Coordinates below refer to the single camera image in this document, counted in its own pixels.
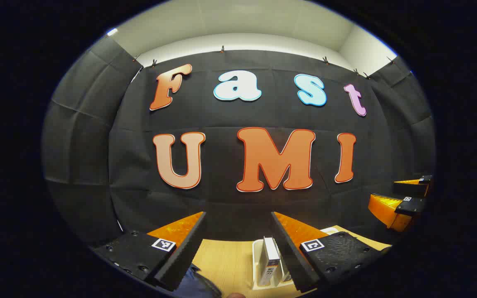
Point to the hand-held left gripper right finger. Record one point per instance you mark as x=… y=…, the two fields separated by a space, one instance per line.
x=288 y=252

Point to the black cover book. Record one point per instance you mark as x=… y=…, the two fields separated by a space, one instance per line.
x=269 y=258

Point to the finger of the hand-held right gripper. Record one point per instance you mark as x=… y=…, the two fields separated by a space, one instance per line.
x=410 y=189
x=412 y=206

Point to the white plastic bookshelf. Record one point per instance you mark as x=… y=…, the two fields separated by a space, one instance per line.
x=257 y=265

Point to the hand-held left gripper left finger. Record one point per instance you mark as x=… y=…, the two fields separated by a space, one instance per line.
x=189 y=248

